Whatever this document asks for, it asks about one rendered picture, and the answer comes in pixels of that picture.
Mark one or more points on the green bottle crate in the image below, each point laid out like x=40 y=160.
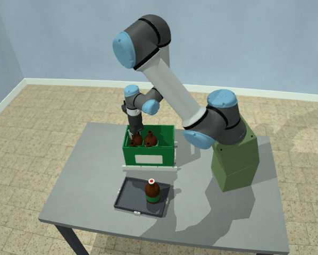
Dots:
x=160 y=155

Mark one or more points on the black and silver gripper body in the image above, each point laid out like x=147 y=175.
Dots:
x=134 y=118

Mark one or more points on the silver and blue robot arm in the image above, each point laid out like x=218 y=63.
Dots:
x=135 y=47

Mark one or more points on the grey flat bar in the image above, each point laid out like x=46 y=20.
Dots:
x=153 y=168

